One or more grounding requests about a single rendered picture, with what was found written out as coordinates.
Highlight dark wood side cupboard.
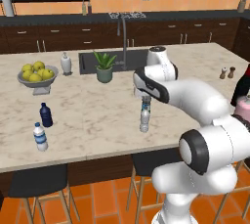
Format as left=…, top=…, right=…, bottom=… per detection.
left=231, top=16, right=250, bottom=63

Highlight dark blue bottle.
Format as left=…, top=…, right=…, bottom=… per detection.
left=39, top=102, right=54, bottom=128

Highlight dark wood island base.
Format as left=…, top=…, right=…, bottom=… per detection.
left=0, top=149, right=250, bottom=200

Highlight dark bottle with red label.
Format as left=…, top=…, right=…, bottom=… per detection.
left=229, top=64, right=250, bottom=108

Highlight pot with kitchen tools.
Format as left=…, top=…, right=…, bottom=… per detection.
left=236, top=0, right=250, bottom=14

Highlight pink round cake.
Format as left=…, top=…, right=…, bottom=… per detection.
left=233, top=95, right=250, bottom=122

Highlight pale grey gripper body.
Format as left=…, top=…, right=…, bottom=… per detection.
left=140, top=94, right=153, bottom=104

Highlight white soap dispenser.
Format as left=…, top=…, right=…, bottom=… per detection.
left=60, top=52, right=73, bottom=76

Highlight black hob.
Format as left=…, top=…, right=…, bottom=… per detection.
left=107, top=11, right=147, bottom=21

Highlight clear plastic bottle, blue label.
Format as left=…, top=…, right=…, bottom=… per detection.
left=32, top=121, right=49, bottom=153
left=139, top=102, right=152, bottom=134

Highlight grey tall tap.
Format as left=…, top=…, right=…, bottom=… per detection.
left=116, top=15, right=129, bottom=71

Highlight green plant in grey pot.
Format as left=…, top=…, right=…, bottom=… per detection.
left=93, top=50, right=118, bottom=84

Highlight olive glass bottle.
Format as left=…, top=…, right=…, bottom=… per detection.
left=81, top=0, right=88, bottom=17

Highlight yellow-green apple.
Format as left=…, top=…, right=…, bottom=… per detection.
left=28, top=72, right=43, bottom=83
left=32, top=61, right=46, bottom=71
left=41, top=68, right=56, bottom=81
left=21, top=63, right=34, bottom=73
left=21, top=69, right=33, bottom=81

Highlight dark sink basin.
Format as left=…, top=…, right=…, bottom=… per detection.
left=78, top=48, right=149, bottom=75

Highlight grey fruit bowl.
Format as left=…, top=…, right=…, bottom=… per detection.
left=17, top=65, right=60, bottom=96

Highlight dark wood cupboard run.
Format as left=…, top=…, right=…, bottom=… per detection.
left=0, top=17, right=242, bottom=56

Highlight pale salt shaker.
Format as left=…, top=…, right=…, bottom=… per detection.
left=219, top=67, right=229, bottom=80

